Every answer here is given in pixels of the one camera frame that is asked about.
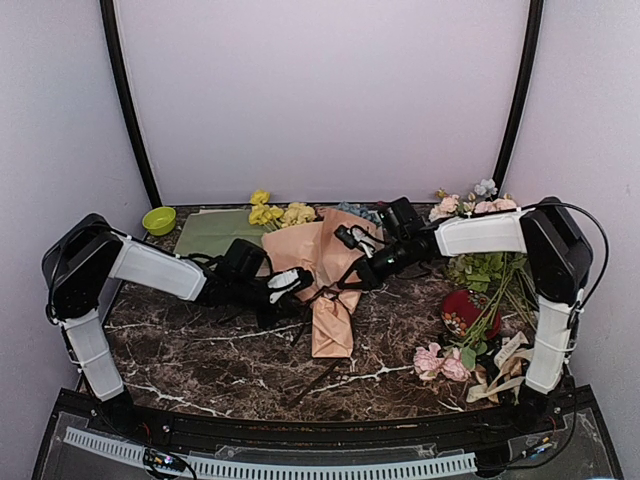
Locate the black frame post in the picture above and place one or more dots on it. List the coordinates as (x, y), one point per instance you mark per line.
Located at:
(128, 110)
(520, 94)

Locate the green plastic bowl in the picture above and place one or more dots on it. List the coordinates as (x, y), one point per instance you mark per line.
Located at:
(160, 221)

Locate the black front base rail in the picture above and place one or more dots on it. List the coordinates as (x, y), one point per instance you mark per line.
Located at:
(579, 414)

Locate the bright yellow flower stem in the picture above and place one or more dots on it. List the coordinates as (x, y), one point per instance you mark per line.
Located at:
(262, 213)

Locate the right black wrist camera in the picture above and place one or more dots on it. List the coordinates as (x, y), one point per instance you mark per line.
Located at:
(400, 219)

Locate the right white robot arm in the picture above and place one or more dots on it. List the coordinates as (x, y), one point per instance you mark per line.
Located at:
(559, 255)

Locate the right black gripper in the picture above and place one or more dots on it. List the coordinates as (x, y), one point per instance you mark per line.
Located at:
(369, 274)

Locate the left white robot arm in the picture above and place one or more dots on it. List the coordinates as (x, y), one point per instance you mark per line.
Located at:
(76, 268)

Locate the pink fake flower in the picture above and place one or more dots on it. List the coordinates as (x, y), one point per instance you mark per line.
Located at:
(456, 359)

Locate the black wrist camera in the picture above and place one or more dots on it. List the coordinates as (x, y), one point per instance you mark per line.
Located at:
(242, 260)
(400, 219)

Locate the left black frame post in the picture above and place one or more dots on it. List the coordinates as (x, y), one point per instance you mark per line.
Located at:
(128, 110)

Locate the blue fake flower stem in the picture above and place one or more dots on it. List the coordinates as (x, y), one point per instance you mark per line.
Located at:
(360, 211)

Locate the pale yellow flower stem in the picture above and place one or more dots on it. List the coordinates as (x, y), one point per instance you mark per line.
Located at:
(297, 213)

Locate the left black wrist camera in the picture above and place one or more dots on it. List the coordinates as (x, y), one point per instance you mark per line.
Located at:
(242, 260)

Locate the green wrapping paper sheet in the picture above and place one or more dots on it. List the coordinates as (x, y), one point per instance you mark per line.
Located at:
(212, 231)

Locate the dark brown ribbon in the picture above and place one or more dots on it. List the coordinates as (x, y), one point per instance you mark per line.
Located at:
(329, 313)

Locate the beige wrapping paper sheet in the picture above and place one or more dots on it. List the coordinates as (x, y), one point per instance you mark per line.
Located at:
(314, 247)

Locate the bunch of fake flowers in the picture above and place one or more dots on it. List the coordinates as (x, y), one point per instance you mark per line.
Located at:
(491, 280)

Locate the right black frame post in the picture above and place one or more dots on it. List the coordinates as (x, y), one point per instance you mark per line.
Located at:
(520, 94)

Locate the red floral tin lid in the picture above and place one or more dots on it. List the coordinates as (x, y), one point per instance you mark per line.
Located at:
(467, 312)

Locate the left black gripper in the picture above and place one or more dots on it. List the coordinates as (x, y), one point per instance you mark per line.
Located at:
(278, 312)

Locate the white slotted cable duct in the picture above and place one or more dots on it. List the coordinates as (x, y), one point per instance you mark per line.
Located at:
(170, 466)

